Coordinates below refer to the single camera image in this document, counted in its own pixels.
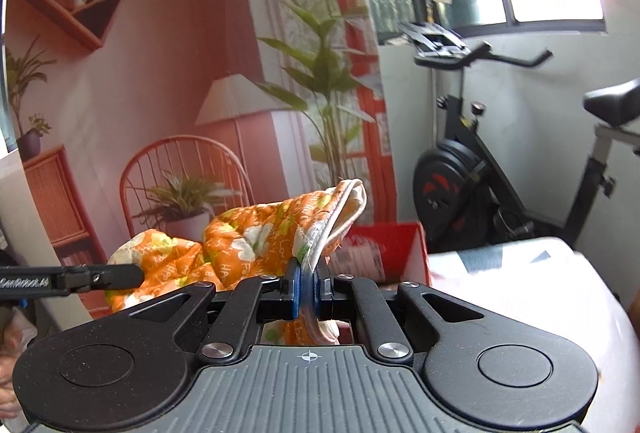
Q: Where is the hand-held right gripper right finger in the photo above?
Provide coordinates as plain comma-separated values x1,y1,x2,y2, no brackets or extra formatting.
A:
312,268,487,360

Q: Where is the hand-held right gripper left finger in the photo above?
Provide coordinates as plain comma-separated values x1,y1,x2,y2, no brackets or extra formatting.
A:
120,263,303,362

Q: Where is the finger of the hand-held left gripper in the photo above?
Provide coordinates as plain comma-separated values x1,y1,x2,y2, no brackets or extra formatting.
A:
54,262,145,297

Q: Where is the orange floral quilted cloth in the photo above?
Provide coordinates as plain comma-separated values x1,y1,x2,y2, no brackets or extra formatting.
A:
106,178,369,345

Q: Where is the red cardboard box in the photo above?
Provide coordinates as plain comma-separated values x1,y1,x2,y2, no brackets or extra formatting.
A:
329,221,431,287

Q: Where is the person's left hand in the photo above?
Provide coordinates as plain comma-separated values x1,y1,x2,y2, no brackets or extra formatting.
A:
0,307,38,420

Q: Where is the black exercise bike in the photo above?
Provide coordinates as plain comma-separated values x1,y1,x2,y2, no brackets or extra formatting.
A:
397,20,640,260

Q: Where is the patterned white table cloth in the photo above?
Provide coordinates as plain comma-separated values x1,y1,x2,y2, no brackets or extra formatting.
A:
426,235,632,416

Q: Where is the printed room backdrop cloth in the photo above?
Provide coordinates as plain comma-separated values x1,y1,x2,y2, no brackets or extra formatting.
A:
0,0,401,320

